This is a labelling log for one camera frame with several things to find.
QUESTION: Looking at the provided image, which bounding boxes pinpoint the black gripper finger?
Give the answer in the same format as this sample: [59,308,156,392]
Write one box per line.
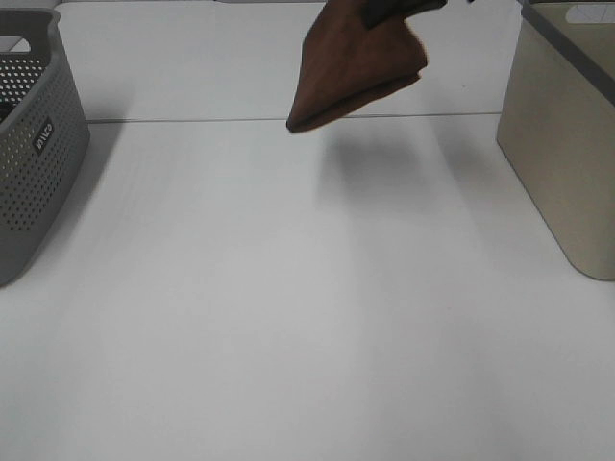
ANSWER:
[361,0,447,28]

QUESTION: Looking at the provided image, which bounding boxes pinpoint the brown towel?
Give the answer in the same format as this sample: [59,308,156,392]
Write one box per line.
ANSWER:
[286,0,428,133]

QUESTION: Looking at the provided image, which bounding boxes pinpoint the beige storage bin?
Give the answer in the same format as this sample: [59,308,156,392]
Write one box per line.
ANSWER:
[497,1,614,281]

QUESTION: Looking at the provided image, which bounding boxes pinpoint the grey perforated plastic basket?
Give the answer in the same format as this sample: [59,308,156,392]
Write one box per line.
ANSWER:
[1,8,90,285]

